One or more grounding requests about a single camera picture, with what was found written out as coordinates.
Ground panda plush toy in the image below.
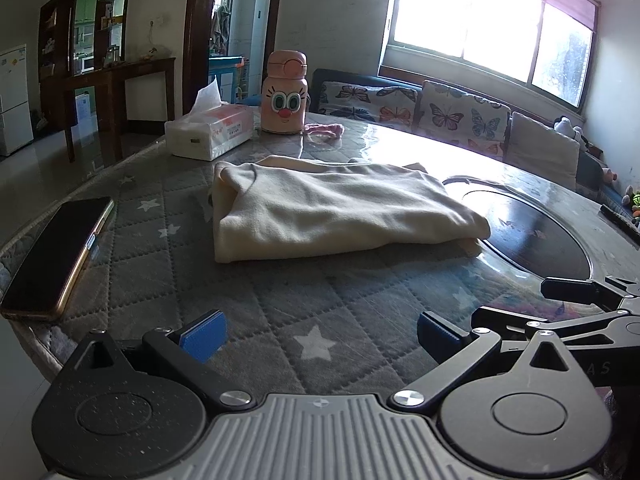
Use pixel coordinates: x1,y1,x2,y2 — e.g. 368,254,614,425
552,116,586,143

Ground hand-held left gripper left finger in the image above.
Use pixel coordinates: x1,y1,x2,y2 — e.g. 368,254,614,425
75,310,253,413

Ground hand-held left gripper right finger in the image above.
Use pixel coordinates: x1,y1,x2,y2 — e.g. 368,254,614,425
390,311,581,413

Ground square butterfly print cushion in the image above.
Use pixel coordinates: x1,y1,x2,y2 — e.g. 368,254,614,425
415,80,513,161

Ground white refrigerator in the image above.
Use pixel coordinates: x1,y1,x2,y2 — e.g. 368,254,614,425
0,45,34,157

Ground large window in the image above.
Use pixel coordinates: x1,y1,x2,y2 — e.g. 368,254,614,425
382,0,598,111

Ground gold edged smartphone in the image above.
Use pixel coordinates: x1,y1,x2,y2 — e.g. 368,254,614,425
0,196,116,322

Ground cream knit garment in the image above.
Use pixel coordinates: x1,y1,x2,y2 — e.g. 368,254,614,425
212,155,492,264

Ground black remote control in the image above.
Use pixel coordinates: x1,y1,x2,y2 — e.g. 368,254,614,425
599,204,640,248

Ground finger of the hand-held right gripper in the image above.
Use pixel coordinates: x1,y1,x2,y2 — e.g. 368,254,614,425
541,275,640,312
472,306,632,345

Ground long butterfly print cushion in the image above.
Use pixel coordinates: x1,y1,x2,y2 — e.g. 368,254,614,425
318,81,421,126

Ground hanging clothes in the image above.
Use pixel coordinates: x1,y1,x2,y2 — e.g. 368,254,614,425
210,4,232,56

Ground pink hair band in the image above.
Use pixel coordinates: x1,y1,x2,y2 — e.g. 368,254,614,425
305,122,346,138

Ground blue cabinet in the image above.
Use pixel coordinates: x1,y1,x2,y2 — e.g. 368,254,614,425
209,56,246,103

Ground plain grey cushion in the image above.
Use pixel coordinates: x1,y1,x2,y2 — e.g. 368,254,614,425
502,111,581,191

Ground pink cartoon face bottle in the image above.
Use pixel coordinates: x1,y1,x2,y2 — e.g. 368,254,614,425
260,50,308,135

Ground white tissue pack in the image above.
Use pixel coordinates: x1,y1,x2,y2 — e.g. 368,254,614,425
165,75,255,162

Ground dark blue sofa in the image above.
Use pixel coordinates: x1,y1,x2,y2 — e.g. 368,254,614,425
310,67,640,211

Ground dark wooden door frame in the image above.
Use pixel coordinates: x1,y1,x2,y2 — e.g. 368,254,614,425
182,0,286,116

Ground dark wooden display cabinet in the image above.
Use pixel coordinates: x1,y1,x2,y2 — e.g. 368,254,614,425
39,0,133,126

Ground dark wooden side table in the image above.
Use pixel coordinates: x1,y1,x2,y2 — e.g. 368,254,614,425
62,57,177,163

